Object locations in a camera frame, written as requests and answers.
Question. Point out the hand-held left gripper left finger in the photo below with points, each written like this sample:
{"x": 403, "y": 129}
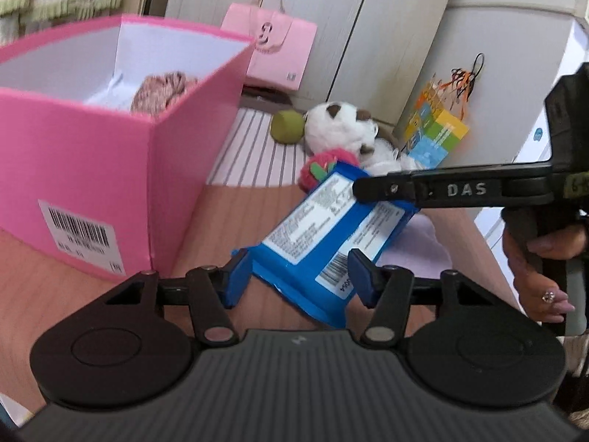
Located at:
{"x": 237, "y": 281}

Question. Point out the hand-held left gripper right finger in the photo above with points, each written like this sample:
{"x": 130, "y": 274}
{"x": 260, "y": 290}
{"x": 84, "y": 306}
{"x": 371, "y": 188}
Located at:
{"x": 361, "y": 281}

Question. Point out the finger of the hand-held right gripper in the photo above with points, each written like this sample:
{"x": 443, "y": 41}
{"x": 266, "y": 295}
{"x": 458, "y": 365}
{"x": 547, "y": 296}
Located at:
{"x": 451, "y": 188}

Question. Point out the blue snack packet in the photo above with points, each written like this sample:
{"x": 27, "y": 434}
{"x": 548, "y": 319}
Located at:
{"x": 322, "y": 235}

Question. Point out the white brown plush dog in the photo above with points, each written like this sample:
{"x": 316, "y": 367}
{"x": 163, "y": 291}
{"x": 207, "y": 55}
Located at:
{"x": 336, "y": 129}

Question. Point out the pink cardboard box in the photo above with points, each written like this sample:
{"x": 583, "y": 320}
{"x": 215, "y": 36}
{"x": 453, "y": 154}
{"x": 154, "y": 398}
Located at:
{"x": 92, "y": 161}

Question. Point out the pink-brown knitted soft toy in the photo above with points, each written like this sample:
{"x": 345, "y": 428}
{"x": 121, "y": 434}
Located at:
{"x": 161, "y": 92}

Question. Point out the person's right hand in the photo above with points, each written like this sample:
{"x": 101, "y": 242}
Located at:
{"x": 536, "y": 281}

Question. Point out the white drawer cabinet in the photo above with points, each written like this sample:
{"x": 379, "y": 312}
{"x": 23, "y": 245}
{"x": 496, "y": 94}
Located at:
{"x": 524, "y": 142}

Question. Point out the colourful gift bag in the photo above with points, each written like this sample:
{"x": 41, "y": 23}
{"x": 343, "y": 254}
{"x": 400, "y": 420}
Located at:
{"x": 437, "y": 133}

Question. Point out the light purple cloth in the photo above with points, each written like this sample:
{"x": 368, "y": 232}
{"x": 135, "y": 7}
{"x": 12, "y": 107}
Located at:
{"x": 423, "y": 248}

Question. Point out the red strawberry plush toy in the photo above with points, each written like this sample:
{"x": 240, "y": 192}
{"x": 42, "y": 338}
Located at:
{"x": 317, "y": 168}

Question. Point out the striped bed sheet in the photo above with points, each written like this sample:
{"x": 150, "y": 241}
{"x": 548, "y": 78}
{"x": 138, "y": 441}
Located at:
{"x": 257, "y": 156}

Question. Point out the green plush ball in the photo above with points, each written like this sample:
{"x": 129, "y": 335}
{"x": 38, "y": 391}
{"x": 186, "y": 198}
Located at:
{"x": 286, "y": 126}

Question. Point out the beige wardrobe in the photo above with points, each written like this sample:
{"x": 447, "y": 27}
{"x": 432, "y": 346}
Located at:
{"x": 395, "y": 32}

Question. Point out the pink paper bag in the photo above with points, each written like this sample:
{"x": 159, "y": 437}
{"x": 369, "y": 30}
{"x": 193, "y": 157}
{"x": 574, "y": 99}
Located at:
{"x": 276, "y": 50}

